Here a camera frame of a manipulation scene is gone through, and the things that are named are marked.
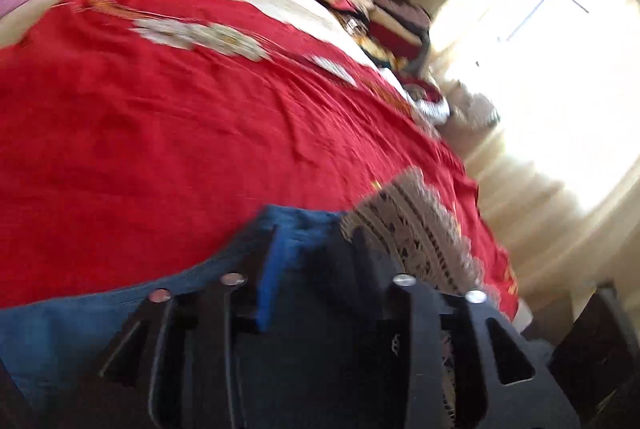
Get blue denim pants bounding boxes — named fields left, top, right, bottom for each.
left=1, top=207, right=377, bottom=428

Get red floral bed cover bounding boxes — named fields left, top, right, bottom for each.
left=1, top=0, right=518, bottom=316

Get pile of folded clothes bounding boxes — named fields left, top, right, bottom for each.
left=319, top=0, right=450, bottom=126

